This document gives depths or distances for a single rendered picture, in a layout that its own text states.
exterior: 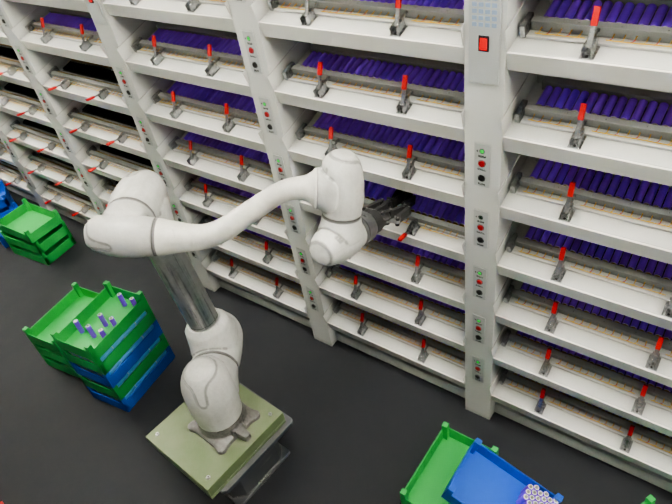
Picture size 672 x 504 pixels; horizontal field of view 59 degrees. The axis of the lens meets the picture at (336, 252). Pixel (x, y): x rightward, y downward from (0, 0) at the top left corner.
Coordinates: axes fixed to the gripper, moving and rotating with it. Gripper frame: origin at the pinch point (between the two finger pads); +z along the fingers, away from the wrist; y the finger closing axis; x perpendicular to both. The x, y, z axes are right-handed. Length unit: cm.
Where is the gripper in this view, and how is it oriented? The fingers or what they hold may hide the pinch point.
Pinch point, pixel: (403, 201)
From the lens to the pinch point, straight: 178.7
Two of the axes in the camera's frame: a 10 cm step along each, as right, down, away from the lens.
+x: -0.1, 8.8, 4.8
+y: -8.1, -2.9, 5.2
